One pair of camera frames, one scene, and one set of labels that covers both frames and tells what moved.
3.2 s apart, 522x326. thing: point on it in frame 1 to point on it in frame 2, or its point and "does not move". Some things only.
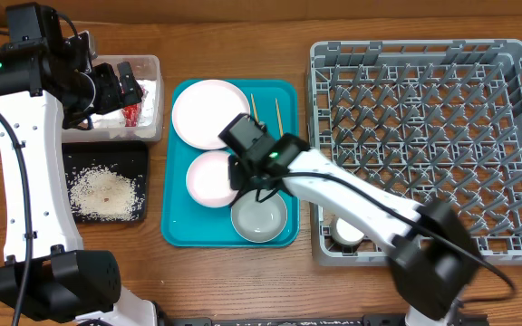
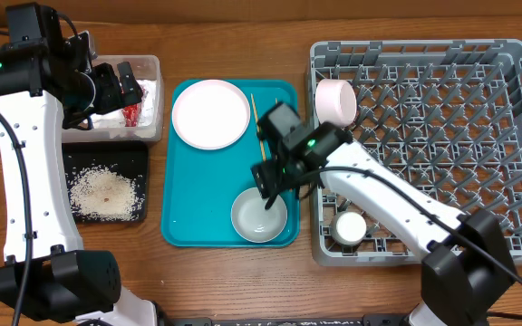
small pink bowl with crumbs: (207, 180) to (335, 101)
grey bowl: (258, 222) does not move
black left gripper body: (108, 96) does not move
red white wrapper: (147, 117) does not move
